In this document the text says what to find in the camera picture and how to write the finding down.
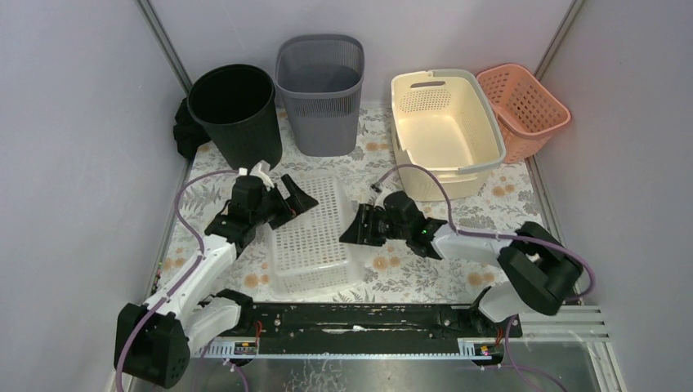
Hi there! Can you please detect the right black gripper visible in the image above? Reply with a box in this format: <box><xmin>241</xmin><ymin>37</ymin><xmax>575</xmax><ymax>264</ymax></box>
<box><xmin>339</xmin><ymin>203</ymin><xmax>409</xmax><ymax>247</ymax></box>

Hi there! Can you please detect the white perforated plastic basket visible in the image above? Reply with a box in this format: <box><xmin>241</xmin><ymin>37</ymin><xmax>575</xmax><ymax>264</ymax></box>
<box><xmin>266</xmin><ymin>176</ymin><xmax>364</xmax><ymax>301</ymax></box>

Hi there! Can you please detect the cream plastic laundry basket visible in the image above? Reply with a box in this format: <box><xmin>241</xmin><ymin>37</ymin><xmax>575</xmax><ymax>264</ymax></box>
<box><xmin>391</xmin><ymin>69</ymin><xmax>507</xmax><ymax>202</ymax></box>

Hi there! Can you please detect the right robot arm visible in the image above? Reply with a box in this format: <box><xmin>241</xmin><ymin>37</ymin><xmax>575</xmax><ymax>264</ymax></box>
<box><xmin>339</xmin><ymin>191</ymin><xmax>584</xmax><ymax>336</ymax></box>

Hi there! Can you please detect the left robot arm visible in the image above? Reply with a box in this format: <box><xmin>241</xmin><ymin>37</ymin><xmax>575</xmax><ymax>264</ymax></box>
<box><xmin>114</xmin><ymin>173</ymin><xmax>319</xmax><ymax>391</ymax></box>

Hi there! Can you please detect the black round waste bin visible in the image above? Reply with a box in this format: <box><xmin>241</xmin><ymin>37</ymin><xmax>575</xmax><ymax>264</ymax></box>
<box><xmin>187</xmin><ymin>64</ymin><xmax>283</xmax><ymax>169</ymax></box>

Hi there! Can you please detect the grey ribbed waste bin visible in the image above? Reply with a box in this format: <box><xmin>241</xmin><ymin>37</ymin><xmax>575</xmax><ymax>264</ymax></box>
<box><xmin>275</xmin><ymin>33</ymin><xmax>364</xmax><ymax>157</ymax></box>

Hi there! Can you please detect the black cloth in corner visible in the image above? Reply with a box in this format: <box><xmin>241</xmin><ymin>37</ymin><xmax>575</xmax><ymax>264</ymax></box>
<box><xmin>172</xmin><ymin>98</ymin><xmax>211</xmax><ymax>161</ymax></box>

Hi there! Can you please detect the pink perforated plastic basket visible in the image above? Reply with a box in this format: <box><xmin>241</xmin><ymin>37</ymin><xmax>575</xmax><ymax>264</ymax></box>
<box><xmin>476</xmin><ymin>63</ymin><xmax>572</xmax><ymax>164</ymax></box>

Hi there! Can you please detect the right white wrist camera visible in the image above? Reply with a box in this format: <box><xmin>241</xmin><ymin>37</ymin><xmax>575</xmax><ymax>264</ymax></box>
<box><xmin>369</xmin><ymin>182</ymin><xmax>383</xmax><ymax>198</ymax></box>

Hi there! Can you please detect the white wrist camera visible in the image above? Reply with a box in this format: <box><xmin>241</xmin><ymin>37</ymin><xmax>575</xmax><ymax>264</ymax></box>
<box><xmin>369</xmin><ymin>182</ymin><xmax>383</xmax><ymax>198</ymax></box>
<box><xmin>238</xmin><ymin>160</ymin><xmax>275</xmax><ymax>190</ymax></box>

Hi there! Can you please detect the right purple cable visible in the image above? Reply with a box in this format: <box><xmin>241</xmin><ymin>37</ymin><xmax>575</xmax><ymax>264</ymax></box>
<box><xmin>373</xmin><ymin>163</ymin><xmax>597</xmax><ymax>392</ymax></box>

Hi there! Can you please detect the purple cable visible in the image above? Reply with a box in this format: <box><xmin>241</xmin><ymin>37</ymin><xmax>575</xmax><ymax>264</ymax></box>
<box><xmin>373</xmin><ymin>163</ymin><xmax>597</xmax><ymax>392</ymax></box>
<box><xmin>114</xmin><ymin>169</ymin><xmax>242</xmax><ymax>392</ymax></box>

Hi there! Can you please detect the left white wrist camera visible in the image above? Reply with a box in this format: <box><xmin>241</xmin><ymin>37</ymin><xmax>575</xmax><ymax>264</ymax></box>
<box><xmin>238</xmin><ymin>160</ymin><xmax>275</xmax><ymax>190</ymax></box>

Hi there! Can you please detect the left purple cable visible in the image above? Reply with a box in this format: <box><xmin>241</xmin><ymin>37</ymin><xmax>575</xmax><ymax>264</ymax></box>
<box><xmin>114</xmin><ymin>169</ymin><xmax>242</xmax><ymax>392</ymax></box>

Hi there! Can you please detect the aluminium frame rail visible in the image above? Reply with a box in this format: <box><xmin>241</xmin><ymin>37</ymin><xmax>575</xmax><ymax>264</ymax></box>
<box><xmin>191</xmin><ymin>305</ymin><xmax>608</xmax><ymax>363</ymax></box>

